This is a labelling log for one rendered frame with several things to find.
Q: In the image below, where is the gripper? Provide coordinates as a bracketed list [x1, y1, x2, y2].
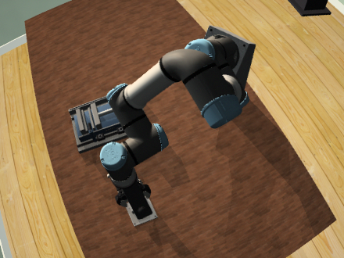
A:
[110, 168, 151, 207]

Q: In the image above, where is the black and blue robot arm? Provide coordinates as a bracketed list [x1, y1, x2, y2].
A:
[100, 35, 249, 220]

